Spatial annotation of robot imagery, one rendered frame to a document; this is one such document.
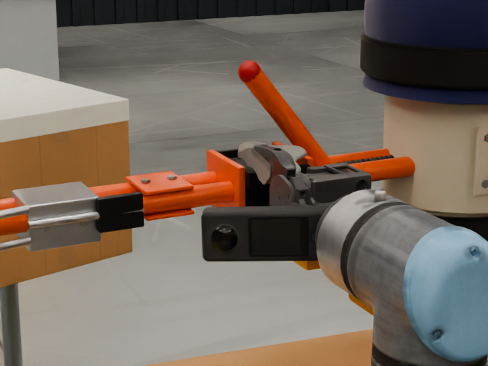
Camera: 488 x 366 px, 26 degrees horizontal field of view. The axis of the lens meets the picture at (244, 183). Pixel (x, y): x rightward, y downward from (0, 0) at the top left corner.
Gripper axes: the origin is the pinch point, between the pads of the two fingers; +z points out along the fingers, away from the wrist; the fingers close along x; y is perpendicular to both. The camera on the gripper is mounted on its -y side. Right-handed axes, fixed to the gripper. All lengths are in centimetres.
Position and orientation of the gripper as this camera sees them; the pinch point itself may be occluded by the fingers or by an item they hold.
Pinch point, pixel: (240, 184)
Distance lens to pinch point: 108.4
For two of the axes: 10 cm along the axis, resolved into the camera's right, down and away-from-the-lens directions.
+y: 9.1, -1.2, 4.1
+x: 0.0, -9.6, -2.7
